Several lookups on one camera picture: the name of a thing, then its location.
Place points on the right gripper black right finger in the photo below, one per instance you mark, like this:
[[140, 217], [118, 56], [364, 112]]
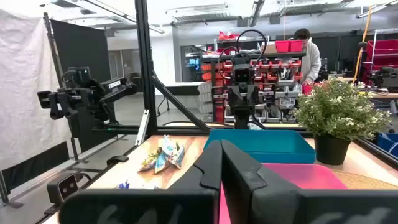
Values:
[[264, 205]]

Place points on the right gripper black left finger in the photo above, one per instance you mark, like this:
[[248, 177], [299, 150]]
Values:
[[186, 205]]

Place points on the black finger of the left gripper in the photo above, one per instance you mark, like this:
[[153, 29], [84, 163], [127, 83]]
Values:
[[246, 96], [240, 96]]

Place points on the shelf rack with red bins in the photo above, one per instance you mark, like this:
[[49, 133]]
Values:
[[276, 77]]

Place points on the teal plastic bin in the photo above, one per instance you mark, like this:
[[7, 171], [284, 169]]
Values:
[[264, 146]]

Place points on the pink plastic bin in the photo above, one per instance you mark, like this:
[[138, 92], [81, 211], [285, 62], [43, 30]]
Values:
[[304, 177]]

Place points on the cardboard box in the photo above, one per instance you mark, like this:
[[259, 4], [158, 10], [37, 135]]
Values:
[[269, 47]]

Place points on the red storage bin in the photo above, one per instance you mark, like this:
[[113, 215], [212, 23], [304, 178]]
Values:
[[282, 46], [296, 45]]

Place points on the person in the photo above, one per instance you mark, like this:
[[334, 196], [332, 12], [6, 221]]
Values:
[[311, 59]]

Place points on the black table clamp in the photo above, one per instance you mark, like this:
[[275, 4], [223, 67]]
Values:
[[117, 159]]

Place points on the woven round placemat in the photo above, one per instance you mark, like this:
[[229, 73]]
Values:
[[363, 182]]

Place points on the blue storage crate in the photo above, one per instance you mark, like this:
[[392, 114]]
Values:
[[388, 144]]

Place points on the black low floor panel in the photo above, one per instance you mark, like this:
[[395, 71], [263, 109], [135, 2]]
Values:
[[34, 168]]

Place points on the black standing panel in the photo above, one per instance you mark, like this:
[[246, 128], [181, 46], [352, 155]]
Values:
[[84, 49]]

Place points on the white curtain sheet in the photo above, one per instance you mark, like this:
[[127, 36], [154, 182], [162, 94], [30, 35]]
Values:
[[25, 93]]

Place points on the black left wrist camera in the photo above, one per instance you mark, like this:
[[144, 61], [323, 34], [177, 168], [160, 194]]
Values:
[[243, 75]]

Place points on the silver metal bracket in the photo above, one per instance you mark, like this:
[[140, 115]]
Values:
[[143, 127]]

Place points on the black aluminium table frame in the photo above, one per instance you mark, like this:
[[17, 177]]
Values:
[[145, 62]]

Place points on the black table-level camera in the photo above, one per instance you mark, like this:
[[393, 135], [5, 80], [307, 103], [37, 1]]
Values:
[[63, 188]]

